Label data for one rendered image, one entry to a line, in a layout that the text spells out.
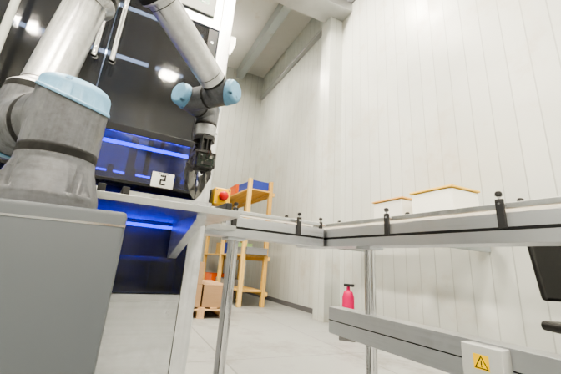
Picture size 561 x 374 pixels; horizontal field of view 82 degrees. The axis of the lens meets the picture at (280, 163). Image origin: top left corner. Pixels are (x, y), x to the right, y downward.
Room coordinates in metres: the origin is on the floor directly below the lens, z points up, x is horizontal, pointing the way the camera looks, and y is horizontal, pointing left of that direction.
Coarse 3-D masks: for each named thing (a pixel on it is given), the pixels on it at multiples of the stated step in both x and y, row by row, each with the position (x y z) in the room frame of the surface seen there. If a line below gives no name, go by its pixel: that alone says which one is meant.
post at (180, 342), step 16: (224, 16) 1.31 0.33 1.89; (224, 32) 1.31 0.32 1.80; (224, 48) 1.32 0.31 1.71; (224, 64) 1.32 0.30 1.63; (208, 192) 1.33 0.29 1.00; (192, 240) 1.31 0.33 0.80; (192, 256) 1.31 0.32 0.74; (192, 272) 1.32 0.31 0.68; (192, 288) 1.32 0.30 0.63; (192, 304) 1.32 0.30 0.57; (176, 320) 1.30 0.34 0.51; (176, 336) 1.30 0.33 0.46; (176, 352) 1.31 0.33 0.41; (176, 368) 1.31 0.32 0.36
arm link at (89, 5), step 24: (72, 0) 0.57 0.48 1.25; (96, 0) 0.59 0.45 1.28; (120, 0) 0.64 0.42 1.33; (48, 24) 0.57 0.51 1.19; (72, 24) 0.57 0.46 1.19; (96, 24) 0.61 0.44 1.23; (48, 48) 0.56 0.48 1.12; (72, 48) 0.58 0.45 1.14; (24, 72) 0.55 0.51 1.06; (72, 72) 0.59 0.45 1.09; (0, 96) 0.53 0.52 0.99; (0, 120) 0.51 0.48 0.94; (0, 144) 0.54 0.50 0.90
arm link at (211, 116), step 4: (212, 108) 1.00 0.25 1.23; (216, 108) 1.02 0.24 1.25; (208, 112) 0.99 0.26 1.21; (212, 112) 1.01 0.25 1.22; (216, 112) 1.03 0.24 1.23; (204, 116) 1.00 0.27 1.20; (208, 116) 1.01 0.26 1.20; (212, 116) 1.01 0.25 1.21; (216, 116) 1.03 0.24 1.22; (196, 120) 1.02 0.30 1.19; (200, 120) 1.01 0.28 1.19; (204, 120) 1.00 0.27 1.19; (208, 120) 1.01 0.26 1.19; (212, 120) 1.02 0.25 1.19; (216, 120) 1.03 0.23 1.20; (216, 124) 1.04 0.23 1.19; (216, 128) 1.05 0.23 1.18
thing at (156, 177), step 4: (156, 172) 1.22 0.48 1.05; (152, 176) 1.21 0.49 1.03; (156, 176) 1.22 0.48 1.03; (160, 176) 1.23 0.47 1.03; (168, 176) 1.24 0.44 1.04; (172, 176) 1.25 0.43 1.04; (152, 180) 1.22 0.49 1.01; (156, 180) 1.22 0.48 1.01; (168, 180) 1.24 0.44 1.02; (172, 180) 1.25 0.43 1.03; (152, 184) 1.22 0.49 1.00; (156, 184) 1.22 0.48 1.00; (168, 184) 1.25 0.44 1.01; (172, 184) 1.25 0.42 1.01; (164, 188) 1.24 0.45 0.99; (168, 188) 1.25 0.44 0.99; (172, 188) 1.25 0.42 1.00
